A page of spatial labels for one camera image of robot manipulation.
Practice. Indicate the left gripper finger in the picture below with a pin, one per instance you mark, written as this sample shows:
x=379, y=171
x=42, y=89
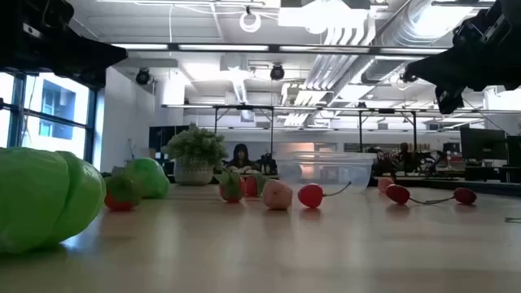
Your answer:
x=97, y=57

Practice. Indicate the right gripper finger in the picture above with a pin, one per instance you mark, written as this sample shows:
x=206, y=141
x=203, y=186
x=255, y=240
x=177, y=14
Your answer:
x=431, y=67

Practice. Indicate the pink toy peach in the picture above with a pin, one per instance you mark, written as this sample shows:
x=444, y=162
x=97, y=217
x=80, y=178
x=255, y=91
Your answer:
x=384, y=184
x=277, y=195

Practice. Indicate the red toy cherry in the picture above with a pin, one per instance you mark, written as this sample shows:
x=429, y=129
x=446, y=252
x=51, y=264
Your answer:
x=465, y=195
x=310, y=196
x=398, y=194

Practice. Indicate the red toy strawberry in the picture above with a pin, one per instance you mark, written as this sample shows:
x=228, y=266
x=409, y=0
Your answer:
x=231, y=191
x=118, y=195
x=252, y=186

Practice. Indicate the large green toy vegetable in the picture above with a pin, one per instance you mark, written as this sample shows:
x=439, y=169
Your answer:
x=36, y=195

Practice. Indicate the clear plastic tupperware container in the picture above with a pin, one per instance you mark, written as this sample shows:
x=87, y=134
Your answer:
x=325, y=171

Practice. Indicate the black ceiling spotlight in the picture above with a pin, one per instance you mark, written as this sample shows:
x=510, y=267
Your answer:
x=277, y=72
x=142, y=76

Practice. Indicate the person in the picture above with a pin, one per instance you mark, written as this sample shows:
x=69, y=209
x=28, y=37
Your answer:
x=241, y=156
x=403, y=154

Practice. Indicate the black computer monitor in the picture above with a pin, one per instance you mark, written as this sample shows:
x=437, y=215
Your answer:
x=482, y=144

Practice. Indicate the overhead beam with light strips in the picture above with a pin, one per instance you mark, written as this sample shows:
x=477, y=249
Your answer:
x=224, y=47

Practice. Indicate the green plant in white pot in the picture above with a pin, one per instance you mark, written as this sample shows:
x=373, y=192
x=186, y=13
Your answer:
x=195, y=150

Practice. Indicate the silver ventilation duct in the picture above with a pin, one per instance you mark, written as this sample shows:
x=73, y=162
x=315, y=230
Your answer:
x=407, y=32

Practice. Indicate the dark window frame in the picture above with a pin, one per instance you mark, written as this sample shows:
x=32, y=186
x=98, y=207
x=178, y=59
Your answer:
x=90, y=122

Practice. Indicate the black metal gantry frame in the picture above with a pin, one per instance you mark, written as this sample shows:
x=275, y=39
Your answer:
x=360, y=130
x=215, y=122

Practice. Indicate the black wall screen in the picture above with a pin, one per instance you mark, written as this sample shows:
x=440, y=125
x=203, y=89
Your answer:
x=156, y=138

